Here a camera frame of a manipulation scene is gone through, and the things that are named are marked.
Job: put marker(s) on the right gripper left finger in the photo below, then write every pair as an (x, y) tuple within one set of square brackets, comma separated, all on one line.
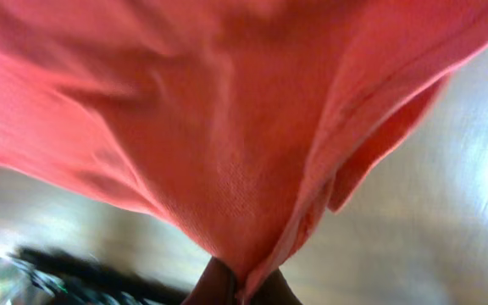
[(216, 286)]

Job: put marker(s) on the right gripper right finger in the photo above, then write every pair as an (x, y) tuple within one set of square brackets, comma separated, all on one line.
[(275, 291)]

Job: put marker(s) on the orange t-shirt with white logo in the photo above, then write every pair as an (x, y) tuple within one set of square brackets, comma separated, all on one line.
[(240, 122)]

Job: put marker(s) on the black garment on right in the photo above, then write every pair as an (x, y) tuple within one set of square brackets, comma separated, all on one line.
[(57, 278)]

